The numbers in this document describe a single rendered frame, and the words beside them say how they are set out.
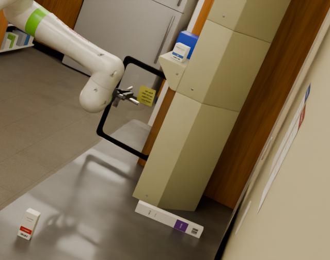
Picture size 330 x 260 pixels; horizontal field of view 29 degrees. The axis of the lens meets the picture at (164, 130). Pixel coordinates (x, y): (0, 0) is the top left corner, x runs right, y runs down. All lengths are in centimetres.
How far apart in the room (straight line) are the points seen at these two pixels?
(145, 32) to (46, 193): 531
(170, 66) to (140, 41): 510
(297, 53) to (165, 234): 95
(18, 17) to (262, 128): 113
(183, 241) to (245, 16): 87
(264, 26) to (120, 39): 523
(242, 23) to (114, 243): 92
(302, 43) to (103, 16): 510
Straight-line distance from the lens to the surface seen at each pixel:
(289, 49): 279
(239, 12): 243
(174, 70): 249
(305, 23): 278
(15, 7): 248
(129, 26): 761
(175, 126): 252
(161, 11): 750
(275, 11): 252
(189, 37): 267
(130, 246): 226
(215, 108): 253
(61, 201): 238
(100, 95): 240
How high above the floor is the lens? 197
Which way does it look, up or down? 16 degrees down
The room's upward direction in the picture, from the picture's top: 23 degrees clockwise
